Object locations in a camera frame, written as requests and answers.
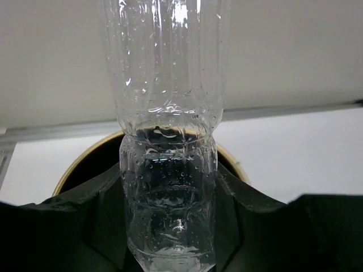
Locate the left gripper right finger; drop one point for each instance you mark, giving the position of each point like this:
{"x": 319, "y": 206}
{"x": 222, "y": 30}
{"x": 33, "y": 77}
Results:
{"x": 255, "y": 232}

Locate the large clear crushed bottle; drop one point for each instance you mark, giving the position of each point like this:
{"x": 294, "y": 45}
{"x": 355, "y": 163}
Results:
{"x": 167, "y": 62}

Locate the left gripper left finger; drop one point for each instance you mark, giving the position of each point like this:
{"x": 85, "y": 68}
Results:
{"x": 81, "y": 229}

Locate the dark cylindrical bin gold rim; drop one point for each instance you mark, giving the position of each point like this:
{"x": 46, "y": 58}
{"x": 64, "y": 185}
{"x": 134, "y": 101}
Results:
{"x": 104, "y": 154}

